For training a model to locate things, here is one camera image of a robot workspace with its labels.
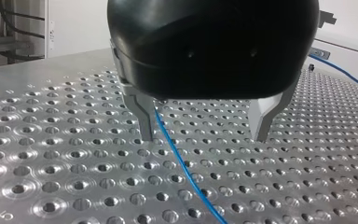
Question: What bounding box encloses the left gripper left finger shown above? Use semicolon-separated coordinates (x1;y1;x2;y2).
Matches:
119;81;157;143

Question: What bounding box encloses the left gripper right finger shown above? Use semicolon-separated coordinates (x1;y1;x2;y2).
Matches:
247;72;302;144

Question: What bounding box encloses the connector holder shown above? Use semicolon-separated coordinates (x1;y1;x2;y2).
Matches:
310;47;331;61

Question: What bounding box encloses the metal shelf rack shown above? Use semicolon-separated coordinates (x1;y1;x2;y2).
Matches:
0;0;47;69

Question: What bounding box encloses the blue cable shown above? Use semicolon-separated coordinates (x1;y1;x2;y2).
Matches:
153;53;358;224

